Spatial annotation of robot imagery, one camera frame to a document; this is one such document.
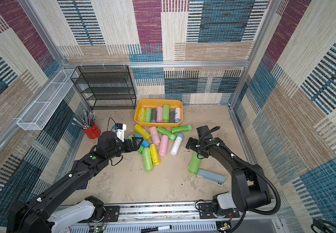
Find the white roll red label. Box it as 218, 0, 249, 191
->
174, 107, 181, 123

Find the white roll with blue band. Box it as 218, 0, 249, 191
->
171, 134, 184, 155

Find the grey blue stapler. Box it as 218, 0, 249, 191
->
196, 169, 225, 186

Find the green roll with label left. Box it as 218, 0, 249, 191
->
128, 135, 144, 154

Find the black marker pen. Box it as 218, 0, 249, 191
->
141, 225, 172, 233

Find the red pen cup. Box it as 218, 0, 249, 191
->
83, 123, 101, 139

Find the lower yellow roll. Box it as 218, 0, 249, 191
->
150, 144, 161, 166

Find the black mesh shelf rack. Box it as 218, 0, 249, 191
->
70, 65, 137, 110

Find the small dark grey roll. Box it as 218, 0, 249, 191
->
150, 108, 157, 123

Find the white wire wall basket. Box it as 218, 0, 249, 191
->
17, 70, 74, 131

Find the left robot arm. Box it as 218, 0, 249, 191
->
6, 131, 143, 233

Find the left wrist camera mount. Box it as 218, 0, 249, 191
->
114, 123, 127, 142

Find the dark blue booklet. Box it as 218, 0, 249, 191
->
73, 159, 90, 191

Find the blue trash bag roll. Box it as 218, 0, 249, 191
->
135, 134, 150, 148

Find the yellow roll near box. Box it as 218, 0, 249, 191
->
134, 124, 151, 141

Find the pink roll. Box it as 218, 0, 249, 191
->
158, 135, 169, 156
156, 106, 163, 123
149, 126, 161, 146

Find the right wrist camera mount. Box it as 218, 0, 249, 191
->
196, 125, 210, 138

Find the lower light green roll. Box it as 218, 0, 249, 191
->
142, 148, 153, 172

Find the plain light green roll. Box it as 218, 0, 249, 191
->
162, 104, 170, 122

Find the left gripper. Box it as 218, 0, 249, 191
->
107, 137, 144, 162

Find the grey trash bag roll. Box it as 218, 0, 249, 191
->
169, 109, 175, 123

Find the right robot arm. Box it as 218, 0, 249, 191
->
186, 126, 281, 215

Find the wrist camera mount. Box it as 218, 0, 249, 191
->
196, 125, 210, 138
114, 123, 127, 142

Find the fat green roll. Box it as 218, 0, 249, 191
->
188, 152, 203, 175

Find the yellow plastic storage box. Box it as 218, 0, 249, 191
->
134, 99, 183, 128

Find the short green roll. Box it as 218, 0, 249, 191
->
157, 126, 177, 141

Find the green roll with red label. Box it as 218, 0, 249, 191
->
171, 124, 192, 134

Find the large light green roll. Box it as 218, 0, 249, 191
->
144, 108, 152, 122

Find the yellow trash bag roll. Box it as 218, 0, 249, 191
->
137, 107, 146, 122

